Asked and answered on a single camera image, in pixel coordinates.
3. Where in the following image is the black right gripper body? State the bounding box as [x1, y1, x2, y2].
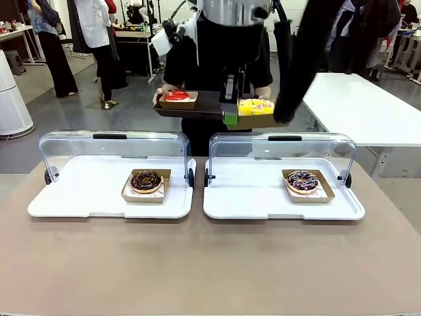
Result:
[196, 13, 268, 77]

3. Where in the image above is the yellow sprinkled donut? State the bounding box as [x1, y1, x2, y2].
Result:
[237, 98, 276, 117]

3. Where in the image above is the brown paper donut tray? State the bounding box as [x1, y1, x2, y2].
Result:
[281, 168, 337, 204]
[120, 168, 172, 203]
[224, 111, 291, 131]
[158, 91, 199, 111]

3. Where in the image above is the dark brown serving tray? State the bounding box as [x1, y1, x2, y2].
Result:
[151, 90, 231, 121]

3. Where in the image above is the red glazed donut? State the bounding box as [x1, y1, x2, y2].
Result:
[164, 90, 191, 103]

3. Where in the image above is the person in black shirt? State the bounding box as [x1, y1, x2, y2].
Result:
[163, 14, 274, 157]

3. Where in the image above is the dark purple sprinkled donut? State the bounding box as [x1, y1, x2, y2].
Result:
[286, 169, 320, 194]

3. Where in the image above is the chocolate glazed donut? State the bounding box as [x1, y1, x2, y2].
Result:
[129, 169, 164, 194]

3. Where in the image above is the person's left hand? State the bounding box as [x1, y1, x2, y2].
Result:
[253, 86, 274, 101]

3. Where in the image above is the person's right hand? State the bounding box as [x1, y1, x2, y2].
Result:
[152, 83, 186, 104]

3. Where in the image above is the clear hinged display lid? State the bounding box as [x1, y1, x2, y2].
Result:
[204, 132, 358, 189]
[38, 129, 195, 189]

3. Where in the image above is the white display tray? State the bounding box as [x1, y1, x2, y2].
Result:
[203, 157, 367, 221]
[26, 155, 197, 220]

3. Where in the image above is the large white table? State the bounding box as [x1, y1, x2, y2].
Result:
[299, 72, 421, 178]

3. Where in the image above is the bystander in dark coat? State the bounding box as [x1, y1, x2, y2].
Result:
[324, 0, 403, 74]

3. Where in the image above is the bystander in white shirt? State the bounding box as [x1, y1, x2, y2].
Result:
[66, 0, 121, 110]

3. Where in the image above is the bystander in blue patterned top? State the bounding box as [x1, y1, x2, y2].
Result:
[27, 0, 80, 98]

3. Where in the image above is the white background work table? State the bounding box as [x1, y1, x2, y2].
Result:
[0, 24, 46, 65]

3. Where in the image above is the grey plastic stool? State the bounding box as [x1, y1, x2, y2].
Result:
[3, 49, 27, 76]

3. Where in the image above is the white cylindrical air purifier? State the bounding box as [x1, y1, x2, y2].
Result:
[0, 49, 35, 136]

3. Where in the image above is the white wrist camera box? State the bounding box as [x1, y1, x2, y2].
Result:
[150, 18, 187, 58]

